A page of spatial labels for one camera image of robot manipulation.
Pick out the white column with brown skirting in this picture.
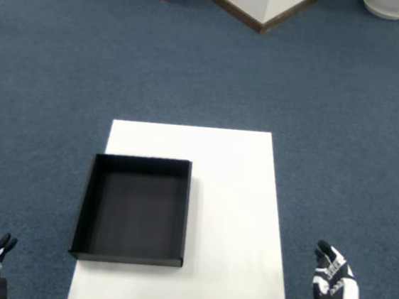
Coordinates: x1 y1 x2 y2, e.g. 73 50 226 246
185 0 331 41

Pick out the black open box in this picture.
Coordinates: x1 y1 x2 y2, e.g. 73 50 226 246
67 148 194 271

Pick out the white square table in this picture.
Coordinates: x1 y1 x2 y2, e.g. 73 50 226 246
66 113 307 299

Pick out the white round base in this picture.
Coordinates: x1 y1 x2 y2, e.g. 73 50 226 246
359 0 399 22

